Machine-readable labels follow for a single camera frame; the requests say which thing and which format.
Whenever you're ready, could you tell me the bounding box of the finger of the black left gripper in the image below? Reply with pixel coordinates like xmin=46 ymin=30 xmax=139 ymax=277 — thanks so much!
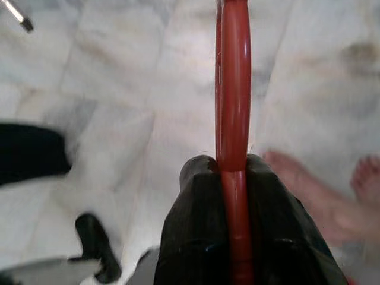
xmin=75 ymin=212 xmax=123 ymax=283

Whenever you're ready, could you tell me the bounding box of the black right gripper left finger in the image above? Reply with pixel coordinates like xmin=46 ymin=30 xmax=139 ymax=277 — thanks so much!
xmin=154 ymin=154 xmax=235 ymax=285

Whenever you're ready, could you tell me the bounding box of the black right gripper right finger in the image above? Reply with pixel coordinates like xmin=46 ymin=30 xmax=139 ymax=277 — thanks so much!
xmin=245 ymin=153 xmax=348 ymax=285

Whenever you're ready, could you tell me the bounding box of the red plastic hanger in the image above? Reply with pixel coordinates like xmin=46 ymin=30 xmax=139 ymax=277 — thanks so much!
xmin=214 ymin=0 xmax=254 ymax=285

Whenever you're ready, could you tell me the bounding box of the bare human foot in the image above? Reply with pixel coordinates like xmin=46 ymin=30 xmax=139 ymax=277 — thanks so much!
xmin=350 ymin=154 xmax=380 ymax=208
xmin=262 ymin=150 xmax=380 ymax=249

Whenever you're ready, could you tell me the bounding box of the black shirt with logo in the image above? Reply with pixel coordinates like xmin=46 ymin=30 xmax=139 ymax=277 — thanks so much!
xmin=0 ymin=122 xmax=73 ymax=187

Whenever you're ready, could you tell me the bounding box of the silver metal clothes rack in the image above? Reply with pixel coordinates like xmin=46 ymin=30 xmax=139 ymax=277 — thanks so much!
xmin=4 ymin=0 xmax=35 ymax=33

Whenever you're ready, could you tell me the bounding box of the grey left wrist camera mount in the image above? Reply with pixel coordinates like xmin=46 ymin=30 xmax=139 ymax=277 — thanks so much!
xmin=0 ymin=257 xmax=102 ymax=285

